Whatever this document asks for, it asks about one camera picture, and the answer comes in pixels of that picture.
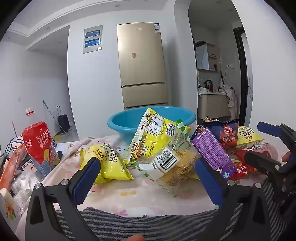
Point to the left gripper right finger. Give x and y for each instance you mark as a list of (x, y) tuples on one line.
[(253, 222)]

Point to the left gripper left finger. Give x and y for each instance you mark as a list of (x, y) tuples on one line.
[(42, 222)]

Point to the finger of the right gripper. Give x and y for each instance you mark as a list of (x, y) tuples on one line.
[(265, 165), (283, 132)]

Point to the red chocolate pie packet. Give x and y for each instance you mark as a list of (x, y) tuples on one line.
[(243, 169)]

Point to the purple drink carton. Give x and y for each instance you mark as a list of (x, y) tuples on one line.
[(214, 154)]

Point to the dark blue snack bag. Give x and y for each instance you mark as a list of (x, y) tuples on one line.
[(226, 132)]

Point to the clear yellow chips bag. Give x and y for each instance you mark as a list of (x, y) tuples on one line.
[(171, 166)]

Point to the yellow potato chips bag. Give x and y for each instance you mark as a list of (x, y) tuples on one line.
[(112, 166)]

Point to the yellow snack bag with cartoons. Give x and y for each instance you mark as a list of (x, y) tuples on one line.
[(156, 127)]

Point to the person's right hand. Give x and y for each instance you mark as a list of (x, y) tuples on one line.
[(286, 157)]

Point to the person's left hand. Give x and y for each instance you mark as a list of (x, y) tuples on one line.
[(136, 238)]

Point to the orange box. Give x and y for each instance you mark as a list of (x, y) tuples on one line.
[(13, 163)]

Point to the pink cartoon tablecloth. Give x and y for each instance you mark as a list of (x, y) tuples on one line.
[(139, 197)]

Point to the striped grey clothing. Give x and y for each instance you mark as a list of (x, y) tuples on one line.
[(107, 226)]

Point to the pink towel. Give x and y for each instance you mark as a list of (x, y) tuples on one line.
[(232, 103)]

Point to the beige vanity cabinet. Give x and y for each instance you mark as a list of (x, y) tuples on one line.
[(213, 105)]

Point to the red iced tea bottle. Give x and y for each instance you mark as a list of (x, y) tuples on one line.
[(39, 144)]

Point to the dark framed door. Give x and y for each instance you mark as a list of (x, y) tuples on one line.
[(243, 74)]

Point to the black suitcase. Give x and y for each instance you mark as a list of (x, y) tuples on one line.
[(63, 121)]

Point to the blue plastic basin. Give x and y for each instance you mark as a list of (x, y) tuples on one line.
[(127, 121)]

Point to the gold refrigerator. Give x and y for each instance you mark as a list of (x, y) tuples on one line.
[(141, 65)]

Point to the grey electrical panel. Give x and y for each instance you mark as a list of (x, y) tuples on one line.
[(92, 39)]

